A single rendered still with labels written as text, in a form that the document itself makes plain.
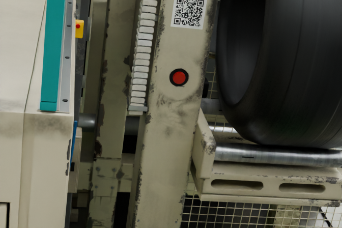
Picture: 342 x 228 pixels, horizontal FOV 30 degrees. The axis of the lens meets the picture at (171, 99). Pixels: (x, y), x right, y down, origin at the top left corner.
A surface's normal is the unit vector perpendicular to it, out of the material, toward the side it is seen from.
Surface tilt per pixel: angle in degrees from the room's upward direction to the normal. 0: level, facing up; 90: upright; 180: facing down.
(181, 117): 90
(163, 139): 90
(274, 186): 90
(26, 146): 90
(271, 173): 0
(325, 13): 69
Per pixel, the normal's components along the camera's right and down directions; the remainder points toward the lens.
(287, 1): -0.53, -0.07
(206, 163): 0.13, 0.39
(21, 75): 0.14, -0.92
